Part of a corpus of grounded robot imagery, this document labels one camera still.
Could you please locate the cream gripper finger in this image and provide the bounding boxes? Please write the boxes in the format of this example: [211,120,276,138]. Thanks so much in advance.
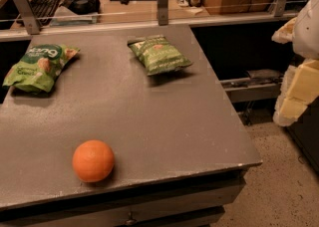
[271,17,297,44]
[273,60,319,126]

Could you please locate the orange fruit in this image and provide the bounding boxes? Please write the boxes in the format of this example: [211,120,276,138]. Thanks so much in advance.
[72,140,115,182]

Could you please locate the green jalapeno chip bag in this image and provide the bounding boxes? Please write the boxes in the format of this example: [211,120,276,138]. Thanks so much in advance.
[128,35,192,76]

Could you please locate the light green snack bag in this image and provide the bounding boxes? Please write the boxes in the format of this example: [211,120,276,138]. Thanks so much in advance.
[3,44,80,94]

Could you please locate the grey metal side shelf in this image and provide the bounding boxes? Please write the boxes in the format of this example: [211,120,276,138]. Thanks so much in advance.
[220,69,283,103]

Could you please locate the small round brown object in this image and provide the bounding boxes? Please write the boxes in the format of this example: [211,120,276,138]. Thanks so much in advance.
[189,0,202,7]

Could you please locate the black headphones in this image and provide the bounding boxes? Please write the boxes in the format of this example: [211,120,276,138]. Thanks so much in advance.
[62,0,100,15]

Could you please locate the black keyboard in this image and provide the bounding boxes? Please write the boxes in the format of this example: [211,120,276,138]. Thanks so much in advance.
[29,0,61,26]

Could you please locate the left metal rail bracket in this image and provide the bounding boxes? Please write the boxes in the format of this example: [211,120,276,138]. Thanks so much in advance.
[13,0,41,35]

